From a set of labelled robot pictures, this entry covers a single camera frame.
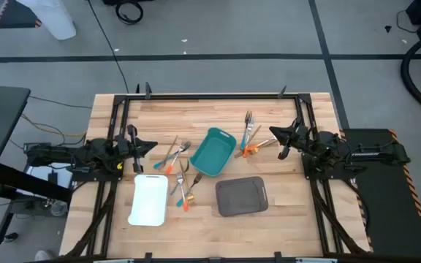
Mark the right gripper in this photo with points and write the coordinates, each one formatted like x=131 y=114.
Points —
x=300 y=137

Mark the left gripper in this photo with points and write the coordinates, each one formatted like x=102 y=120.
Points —
x=133 y=149

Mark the white plastic bin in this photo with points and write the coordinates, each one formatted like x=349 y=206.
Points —
x=148 y=201

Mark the teal plastic bin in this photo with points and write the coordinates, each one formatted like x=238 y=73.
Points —
x=214 y=153

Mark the grey translucent plastic bin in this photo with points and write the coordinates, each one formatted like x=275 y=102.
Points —
x=241 y=197

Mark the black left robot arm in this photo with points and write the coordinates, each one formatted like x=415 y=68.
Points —
x=86 y=153

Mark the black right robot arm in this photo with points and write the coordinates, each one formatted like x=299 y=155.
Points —
x=371 y=153

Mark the white sheet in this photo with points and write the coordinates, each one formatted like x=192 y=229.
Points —
x=62 y=182

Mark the small black adapter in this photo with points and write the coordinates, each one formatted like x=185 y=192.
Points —
x=52 y=178

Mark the clear round container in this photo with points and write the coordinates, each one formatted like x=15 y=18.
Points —
x=58 y=208

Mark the large hazard-striped black mat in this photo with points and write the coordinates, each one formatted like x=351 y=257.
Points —
x=389 y=204

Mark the white plastic cover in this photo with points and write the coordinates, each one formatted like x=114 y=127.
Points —
x=53 y=18

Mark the small hazard-striped black mat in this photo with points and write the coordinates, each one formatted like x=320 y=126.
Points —
x=17 y=16

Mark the black aluminium table frame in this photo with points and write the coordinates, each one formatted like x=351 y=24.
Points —
x=214 y=96

